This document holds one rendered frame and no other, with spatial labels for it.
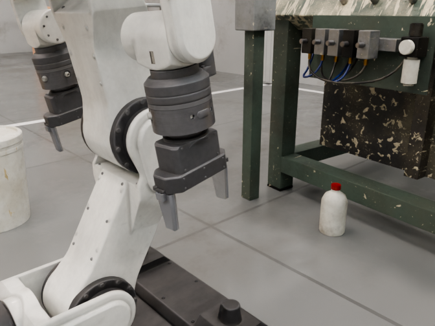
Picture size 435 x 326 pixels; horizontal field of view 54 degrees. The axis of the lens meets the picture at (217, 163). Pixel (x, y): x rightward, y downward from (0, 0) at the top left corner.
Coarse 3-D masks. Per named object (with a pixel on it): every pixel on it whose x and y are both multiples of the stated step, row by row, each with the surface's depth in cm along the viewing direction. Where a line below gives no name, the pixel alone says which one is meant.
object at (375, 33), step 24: (336, 24) 159; (360, 24) 151; (384, 24) 144; (408, 24) 137; (432, 24) 131; (312, 48) 159; (336, 48) 149; (360, 48) 141; (384, 48) 140; (408, 48) 130; (432, 48) 132; (312, 72) 159; (336, 72) 164; (360, 72) 145; (384, 72) 147; (408, 72) 134
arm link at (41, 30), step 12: (36, 12) 84; (48, 12) 82; (24, 24) 87; (36, 24) 82; (48, 24) 82; (36, 36) 84; (48, 36) 83; (60, 36) 84; (36, 48) 87; (48, 48) 86; (60, 48) 88; (36, 60) 87; (48, 60) 86; (60, 60) 87
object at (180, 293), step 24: (144, 264) 110; (168, 264) 114; (144, 288) 104; (168, 288) 104; (192, 288) 104; (0, 312) 71; (144, 312) 99; (168, 312) 96; (192, 312) 96; (216, 312) 92; (240, 312) 90
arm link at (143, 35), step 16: (128, 16) 57; (144, 16) 54; (160, 16) 52; (128, 32) 55; (144, 32) 53; (160, 32) 51; (128, 48) 57; (144, 48) 54; (160, 48) 52; (144, 64) 55; (160, 64) 53; (176, 64) 52; (192, 64) 55; (208, 64) 59; (160, 80) 54; (176, 80) 53; (192, 80) 54; (208, 80) 56; (160, 96) 54; (176, 96) 54; (192, 96) 54
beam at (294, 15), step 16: (288, 0) 181; (304, 0) 174; (320, 0) 167; (336, 0) 161; (352, 0) 156; (368, 0) 150; (384, 0) 146; (400, 0) 141; (432, 0) 133; (288, 16) 178; (304, 16) 171
